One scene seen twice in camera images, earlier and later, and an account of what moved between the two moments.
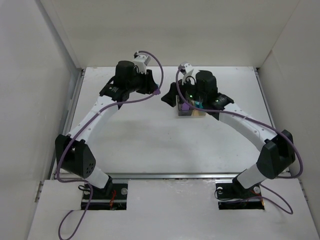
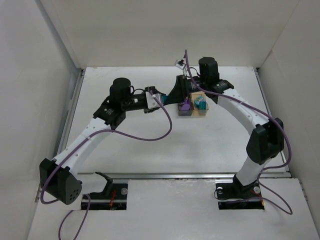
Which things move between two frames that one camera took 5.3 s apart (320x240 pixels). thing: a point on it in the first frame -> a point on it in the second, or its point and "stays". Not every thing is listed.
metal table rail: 174,175 stays
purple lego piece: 185,106 stays
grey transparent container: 184,108 stays
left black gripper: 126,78 -> 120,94
